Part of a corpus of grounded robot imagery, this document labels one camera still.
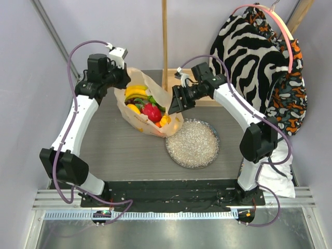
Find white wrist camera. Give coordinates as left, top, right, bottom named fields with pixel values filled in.
left=106, top=43, right=128, bottom=69
left=174, top=67, right=189, bottom=88

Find orange patterned dark garment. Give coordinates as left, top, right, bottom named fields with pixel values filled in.
left=243, top=7, right=308, bottom=136

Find white printed tank top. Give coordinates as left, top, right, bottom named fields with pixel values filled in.
left=240, top=132, right=296, bottom=199

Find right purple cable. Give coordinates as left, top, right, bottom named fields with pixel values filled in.
left=177, top=54, right=294, bottom=228

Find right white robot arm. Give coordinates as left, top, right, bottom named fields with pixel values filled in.
left=168, top=63, right=278, bottom=205

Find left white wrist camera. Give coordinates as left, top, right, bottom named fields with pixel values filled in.
left=106, top=43, right=128, bottom=69

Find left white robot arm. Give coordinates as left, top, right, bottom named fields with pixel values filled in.
left=39, top=51, right=131, bottom=207

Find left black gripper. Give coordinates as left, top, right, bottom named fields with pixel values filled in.
left=102, top=60, right=131, bottom=90

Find wooden rack left pole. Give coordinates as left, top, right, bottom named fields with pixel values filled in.
left=161, top=0, right=168, bottom=90

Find black mounting base plate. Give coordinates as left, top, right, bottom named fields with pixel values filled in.
left=76, top=179, right=266, bottom=213

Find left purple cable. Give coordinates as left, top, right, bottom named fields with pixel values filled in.
left=51, top=40, right=134, bottom=225

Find translucent plastic bag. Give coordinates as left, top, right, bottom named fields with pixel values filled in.
left=114, top=68, right=184, bottom=138

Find wooden rack right pole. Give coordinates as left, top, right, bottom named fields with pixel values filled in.
left=286, top=0, right=315, bottom=34

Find pink clothes hanger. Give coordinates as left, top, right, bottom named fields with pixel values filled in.
left=232, top=4, right=294, bottom=73

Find speckled ceramic plate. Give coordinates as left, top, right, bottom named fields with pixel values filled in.
left=165, top=119, right=220, bottom=169

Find wooden rack pole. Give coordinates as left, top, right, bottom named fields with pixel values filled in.
left=286, top=0, right=315, bottom=34
left=161, top=0, right=168, bottom=90

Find yellow fake bell pepper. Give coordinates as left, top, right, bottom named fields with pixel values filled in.
left=159, top=115, right=171, bottom=127

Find zebra print garment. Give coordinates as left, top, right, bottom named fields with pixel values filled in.
left=210, top=15, right=289, bottom=113

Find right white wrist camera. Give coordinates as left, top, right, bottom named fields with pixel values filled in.
left=174, top=67, right=189, bottom=88

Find dark fake grapes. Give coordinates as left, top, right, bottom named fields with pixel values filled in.
left=125, top=98, right=139, bottom=105

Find aluminium frame rail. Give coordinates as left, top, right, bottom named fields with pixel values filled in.
left=25, top=181, right=327, bottom=248

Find green fake fruit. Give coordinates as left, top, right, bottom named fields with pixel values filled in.
left=148, top=95, right=165, bottom=112

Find red fake dragon fruit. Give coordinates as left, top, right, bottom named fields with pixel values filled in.
left=135, top=98, right=162, bottom=123

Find purple cable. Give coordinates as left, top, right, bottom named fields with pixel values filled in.
left=177, top=54, right=294, bottom=228
left=51, top=40, right=134, bottom=225

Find yellow fake banana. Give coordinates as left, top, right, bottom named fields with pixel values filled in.
left=125, top=85, right=148, bottom=98

